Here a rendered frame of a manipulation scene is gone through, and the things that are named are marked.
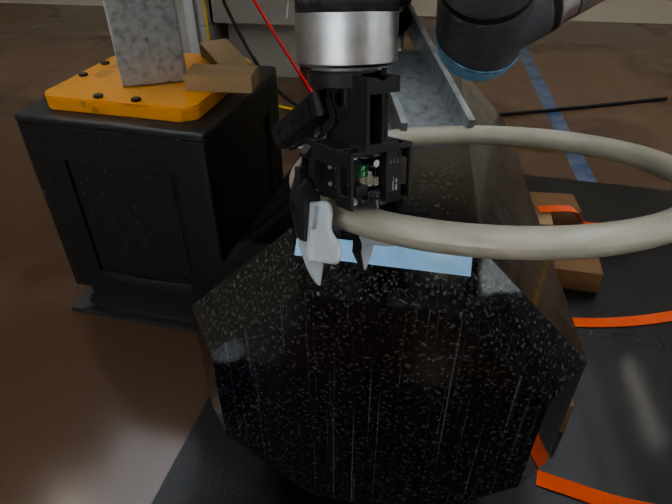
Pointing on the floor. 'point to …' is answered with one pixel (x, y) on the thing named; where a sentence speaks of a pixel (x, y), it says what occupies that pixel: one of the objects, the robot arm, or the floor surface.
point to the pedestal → (154, 198)
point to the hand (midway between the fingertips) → (337, 263)
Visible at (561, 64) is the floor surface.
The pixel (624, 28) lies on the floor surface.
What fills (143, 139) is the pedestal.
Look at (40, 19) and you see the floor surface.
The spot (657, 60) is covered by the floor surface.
